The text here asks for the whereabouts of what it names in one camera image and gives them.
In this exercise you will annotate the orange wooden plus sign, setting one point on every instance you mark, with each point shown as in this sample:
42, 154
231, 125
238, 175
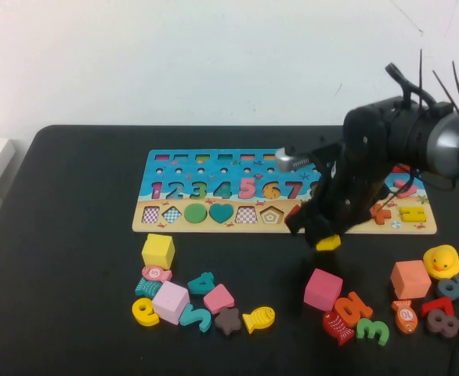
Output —
384, 214

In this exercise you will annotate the green wooden number three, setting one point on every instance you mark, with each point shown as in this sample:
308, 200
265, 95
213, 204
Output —
382, 337

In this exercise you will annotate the magenta wooden cube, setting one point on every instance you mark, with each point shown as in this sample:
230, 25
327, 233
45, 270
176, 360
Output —
322, 290

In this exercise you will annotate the colourful wooden puzzle board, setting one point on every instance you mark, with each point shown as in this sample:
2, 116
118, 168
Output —
214, 178

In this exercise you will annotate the yellow wooden number nine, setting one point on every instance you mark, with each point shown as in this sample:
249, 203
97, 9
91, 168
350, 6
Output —
145, 319

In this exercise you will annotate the yellow wooden equals sign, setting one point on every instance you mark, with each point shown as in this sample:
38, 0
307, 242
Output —
413, 214

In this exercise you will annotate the brown wooden number eight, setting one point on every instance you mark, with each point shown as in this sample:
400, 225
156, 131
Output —
443, 322

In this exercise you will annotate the yellow rubber duck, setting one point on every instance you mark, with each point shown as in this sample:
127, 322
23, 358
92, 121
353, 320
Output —
443, 260

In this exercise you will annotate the red wooden minus sign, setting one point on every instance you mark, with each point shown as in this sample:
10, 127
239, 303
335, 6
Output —
401, 170

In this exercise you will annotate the red wooden fish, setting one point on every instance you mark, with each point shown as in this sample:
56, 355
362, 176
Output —
337, 325

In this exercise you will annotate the light pink wooden cube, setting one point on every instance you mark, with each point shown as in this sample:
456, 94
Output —
170, 301

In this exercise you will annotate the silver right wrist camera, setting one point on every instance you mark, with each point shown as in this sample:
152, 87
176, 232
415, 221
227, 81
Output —
288, 160

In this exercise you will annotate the yellow wooden cube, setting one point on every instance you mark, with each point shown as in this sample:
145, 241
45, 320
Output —
158, 250

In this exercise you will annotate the pink wooden number five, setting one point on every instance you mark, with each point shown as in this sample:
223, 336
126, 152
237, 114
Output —
246, 182

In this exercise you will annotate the salmon wooden cube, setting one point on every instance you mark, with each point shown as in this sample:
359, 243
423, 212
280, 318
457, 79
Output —
409, 280

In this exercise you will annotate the yellow wooden pentagon piece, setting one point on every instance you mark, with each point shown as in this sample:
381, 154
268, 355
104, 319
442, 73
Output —
328, 243

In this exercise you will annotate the pink fish with five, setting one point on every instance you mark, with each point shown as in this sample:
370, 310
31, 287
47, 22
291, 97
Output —
156, 273

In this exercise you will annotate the red wooden number seven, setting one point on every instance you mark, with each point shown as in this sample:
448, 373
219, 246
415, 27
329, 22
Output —
445, 303

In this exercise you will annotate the teal wooden heart piece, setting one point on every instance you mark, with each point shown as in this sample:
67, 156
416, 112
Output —
221, 212

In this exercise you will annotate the pink wooden greater-than sign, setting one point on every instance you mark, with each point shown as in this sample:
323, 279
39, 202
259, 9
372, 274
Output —
407, 192

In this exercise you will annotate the orange fish with ten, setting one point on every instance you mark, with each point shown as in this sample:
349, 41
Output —
405, 315

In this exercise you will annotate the red wooden triangle piece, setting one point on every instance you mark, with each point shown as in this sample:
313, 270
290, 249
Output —
291, 215

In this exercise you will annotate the teal wooden fish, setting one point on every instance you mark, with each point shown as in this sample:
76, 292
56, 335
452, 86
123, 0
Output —
147, 288

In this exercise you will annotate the teal wooden number four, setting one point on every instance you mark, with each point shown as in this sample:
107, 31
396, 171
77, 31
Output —
208, 280

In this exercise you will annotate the brown wooden star piece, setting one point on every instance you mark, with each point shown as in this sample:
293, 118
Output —
228, 320

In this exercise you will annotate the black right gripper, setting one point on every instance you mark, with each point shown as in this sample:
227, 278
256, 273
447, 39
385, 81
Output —
351, 188

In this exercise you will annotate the teal wooden number five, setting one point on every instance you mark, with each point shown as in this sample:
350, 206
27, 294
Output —
204, 319

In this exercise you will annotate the green wooden circle piece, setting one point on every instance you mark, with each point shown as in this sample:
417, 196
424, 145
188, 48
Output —
196, 214

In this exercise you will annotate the orange wooden number ten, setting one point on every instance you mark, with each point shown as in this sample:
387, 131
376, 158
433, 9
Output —
360, 305

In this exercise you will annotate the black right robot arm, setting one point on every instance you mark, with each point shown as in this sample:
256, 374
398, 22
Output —
441, 137

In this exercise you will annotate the yellow wooden fish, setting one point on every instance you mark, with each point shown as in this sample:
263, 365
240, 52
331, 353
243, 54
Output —
259, 318

